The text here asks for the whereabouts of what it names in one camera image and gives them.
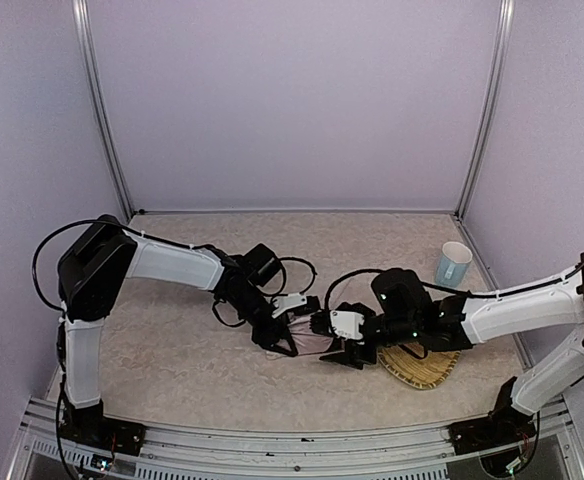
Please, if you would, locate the pink and black folding umbrella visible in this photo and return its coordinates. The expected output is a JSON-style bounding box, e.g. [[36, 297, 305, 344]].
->
[[265, 315, 341, 358]]

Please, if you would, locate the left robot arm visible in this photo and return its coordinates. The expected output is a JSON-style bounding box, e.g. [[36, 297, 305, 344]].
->
[[57, 215, 299, 446]]

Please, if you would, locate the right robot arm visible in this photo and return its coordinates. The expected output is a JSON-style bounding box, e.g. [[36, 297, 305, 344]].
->
[[310, 253, 584, 454]]

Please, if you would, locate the woven bamboo tray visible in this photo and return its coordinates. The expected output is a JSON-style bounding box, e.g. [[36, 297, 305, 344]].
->
[[377, 343, 461, 390]]

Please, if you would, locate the white and blue cup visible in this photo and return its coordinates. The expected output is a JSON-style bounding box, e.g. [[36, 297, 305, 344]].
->
[[435, 241, 473, 288]]

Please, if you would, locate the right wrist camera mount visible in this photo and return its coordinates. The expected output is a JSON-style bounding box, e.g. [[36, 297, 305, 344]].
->
[[310, 302, 376, 341]]

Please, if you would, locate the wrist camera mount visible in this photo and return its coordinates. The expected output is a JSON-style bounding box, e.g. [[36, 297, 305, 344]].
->
[[272, 293, 321, 319], [310, 302, 376, 341]]

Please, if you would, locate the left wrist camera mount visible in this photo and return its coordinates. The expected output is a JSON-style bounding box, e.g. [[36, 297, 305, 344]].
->
[[272, 293, 321, 319]]

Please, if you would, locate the aluminium front rail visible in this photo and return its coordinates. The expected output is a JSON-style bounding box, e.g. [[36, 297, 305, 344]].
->
[[9, 394, 584, 480]]

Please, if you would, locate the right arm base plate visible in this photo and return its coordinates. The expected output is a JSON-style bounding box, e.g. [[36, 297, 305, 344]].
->
[[448, 417, 537, 455]]

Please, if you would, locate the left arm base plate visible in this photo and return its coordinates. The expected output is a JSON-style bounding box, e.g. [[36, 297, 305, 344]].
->
[[59, 417, 146, 457]]

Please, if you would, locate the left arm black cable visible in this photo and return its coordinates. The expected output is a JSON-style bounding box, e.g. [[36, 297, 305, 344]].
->
[[30, 219, 123, 314]]

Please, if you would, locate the left aluminium corner post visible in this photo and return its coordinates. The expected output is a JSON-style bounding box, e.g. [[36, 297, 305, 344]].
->
[[72, 0, 135, 221]]

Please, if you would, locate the aluminium corner post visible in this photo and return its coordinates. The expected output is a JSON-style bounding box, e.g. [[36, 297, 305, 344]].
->
[[455, 0, 515, 223], [72, 0, 135, 221]]

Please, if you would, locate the right aluminium corner post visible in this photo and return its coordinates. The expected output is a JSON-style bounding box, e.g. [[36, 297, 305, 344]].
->
[[455, 0, 515, 223]]

